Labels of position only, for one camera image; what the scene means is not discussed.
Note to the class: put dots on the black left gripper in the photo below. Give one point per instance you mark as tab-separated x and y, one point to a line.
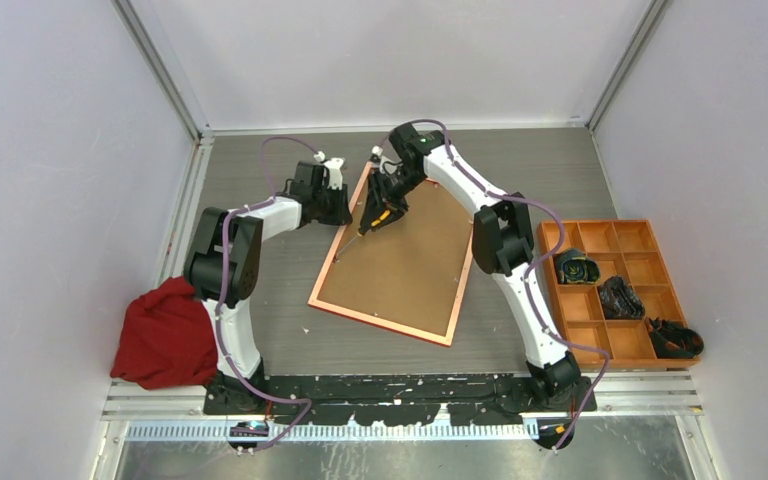
342	215

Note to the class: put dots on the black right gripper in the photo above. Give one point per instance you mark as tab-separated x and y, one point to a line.
378	200

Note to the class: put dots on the red picture frame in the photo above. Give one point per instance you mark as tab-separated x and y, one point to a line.
408	277

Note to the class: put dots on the black yellow screwdriver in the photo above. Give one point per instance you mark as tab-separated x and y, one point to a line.
351	245

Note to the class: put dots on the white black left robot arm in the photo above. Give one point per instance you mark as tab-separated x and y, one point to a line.
224	259

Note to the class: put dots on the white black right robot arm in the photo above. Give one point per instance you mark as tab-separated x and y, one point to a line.
502	242

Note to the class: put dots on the blue yellow rolled tie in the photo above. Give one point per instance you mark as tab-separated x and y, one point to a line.
573	267

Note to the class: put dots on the red cloth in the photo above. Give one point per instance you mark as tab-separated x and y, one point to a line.
166	339

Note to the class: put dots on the orange compartment tray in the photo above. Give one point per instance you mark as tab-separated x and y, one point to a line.
628	248

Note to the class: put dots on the dark rolled tie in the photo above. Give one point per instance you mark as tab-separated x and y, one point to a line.
618	299

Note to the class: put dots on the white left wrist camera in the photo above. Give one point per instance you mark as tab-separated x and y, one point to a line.
334	167

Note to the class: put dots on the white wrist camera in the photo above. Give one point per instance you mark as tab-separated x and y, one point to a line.
382	162
334	167

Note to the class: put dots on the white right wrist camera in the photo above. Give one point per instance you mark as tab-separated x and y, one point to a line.
382	162

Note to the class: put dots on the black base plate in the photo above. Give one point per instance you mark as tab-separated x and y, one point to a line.
394	400

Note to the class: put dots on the white slotted cable duct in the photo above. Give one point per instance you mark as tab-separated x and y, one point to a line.
259	432

